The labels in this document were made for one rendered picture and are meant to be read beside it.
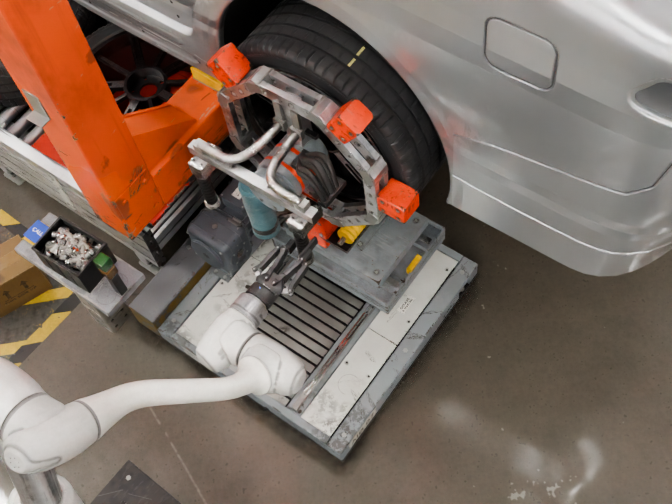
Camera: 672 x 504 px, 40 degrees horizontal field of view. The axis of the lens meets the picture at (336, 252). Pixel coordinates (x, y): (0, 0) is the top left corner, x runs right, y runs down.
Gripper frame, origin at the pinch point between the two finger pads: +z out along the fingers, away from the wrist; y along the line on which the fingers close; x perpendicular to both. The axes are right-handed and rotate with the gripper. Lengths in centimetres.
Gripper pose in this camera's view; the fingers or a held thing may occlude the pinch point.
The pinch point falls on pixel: (302, 244)
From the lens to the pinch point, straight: 247.3
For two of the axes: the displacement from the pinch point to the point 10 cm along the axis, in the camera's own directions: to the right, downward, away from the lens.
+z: 5.8, -7.3, 3.5
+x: -1.0, -4.9, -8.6
